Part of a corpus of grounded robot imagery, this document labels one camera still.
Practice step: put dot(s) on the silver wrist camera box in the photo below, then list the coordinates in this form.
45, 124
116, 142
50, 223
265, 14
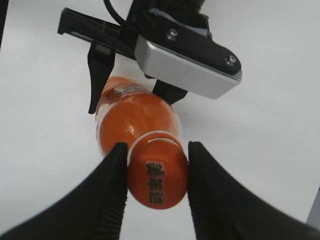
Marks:
177, 55

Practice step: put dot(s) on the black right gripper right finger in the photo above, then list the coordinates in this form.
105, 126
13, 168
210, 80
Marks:
223, 209

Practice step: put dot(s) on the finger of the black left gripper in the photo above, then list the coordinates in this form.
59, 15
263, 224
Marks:
169, 93
100, 62

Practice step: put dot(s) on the orange soda plastic bottle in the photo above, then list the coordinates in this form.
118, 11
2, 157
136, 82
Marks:
126, 111

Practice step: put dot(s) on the orange bottle cap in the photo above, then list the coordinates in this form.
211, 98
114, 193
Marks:
157, 174

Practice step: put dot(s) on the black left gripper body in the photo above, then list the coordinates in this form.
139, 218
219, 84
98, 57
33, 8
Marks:
131, 37

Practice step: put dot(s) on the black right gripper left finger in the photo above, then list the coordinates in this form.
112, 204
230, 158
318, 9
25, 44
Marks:
94, 210

